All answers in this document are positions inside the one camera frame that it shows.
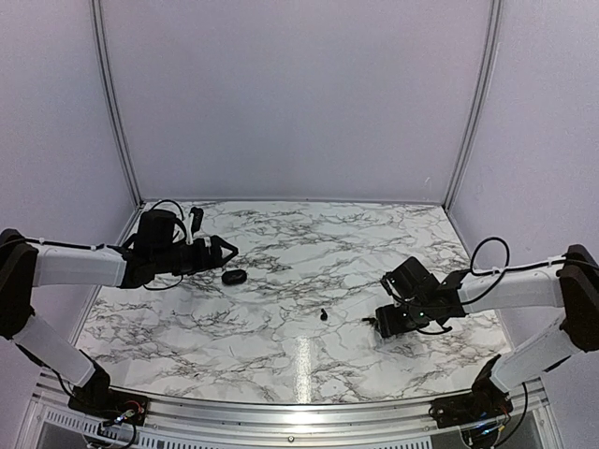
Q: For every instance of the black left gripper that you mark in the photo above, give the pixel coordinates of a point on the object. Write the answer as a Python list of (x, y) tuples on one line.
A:
[(202, 264)]

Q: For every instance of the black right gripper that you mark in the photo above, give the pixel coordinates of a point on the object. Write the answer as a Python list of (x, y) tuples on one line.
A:
[(387, 325)]

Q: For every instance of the black earbud charging case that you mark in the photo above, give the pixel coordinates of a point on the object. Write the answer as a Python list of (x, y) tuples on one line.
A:
[(234, 277)]

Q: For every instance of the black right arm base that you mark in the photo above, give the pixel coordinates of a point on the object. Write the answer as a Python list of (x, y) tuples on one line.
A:
[(483, 401)]

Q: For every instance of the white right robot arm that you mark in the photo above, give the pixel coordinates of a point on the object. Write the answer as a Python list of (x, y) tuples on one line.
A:
[(567, 282)]

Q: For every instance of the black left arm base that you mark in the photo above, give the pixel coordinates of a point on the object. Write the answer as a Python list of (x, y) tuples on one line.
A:
[(99, 399)]

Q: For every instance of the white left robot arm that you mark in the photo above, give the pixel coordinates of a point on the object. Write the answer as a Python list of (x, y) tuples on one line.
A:
[(165, 242)]

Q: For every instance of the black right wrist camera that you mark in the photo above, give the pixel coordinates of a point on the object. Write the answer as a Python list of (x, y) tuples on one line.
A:
[(409, 280)]

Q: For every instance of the aluminium front rail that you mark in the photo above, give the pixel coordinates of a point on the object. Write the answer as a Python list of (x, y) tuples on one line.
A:
[(194, 423)]

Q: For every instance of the right aluminium frame post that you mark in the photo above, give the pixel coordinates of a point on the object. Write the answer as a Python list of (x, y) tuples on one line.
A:
[(483, 82)]

